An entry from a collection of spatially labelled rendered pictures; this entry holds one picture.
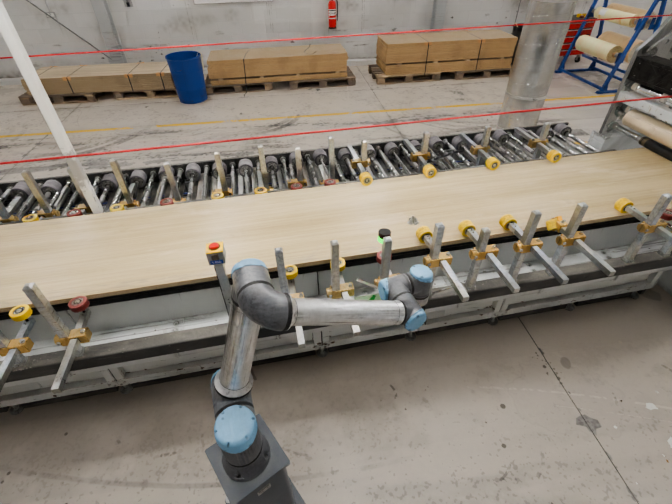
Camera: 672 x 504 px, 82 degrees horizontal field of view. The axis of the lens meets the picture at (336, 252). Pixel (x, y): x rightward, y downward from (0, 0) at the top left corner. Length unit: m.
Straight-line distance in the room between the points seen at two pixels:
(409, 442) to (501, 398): 0.66
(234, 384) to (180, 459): 1.05
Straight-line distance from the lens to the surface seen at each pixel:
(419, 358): 2.74
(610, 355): 3.25
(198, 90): 7.24
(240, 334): 1.36
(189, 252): 2.22
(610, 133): 4.10
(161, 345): 2.09
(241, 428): 1.55
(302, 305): 1.18
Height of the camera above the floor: 2.23
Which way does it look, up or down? 40 degrees down
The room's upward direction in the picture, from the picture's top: 1 degrees counter-clockwise
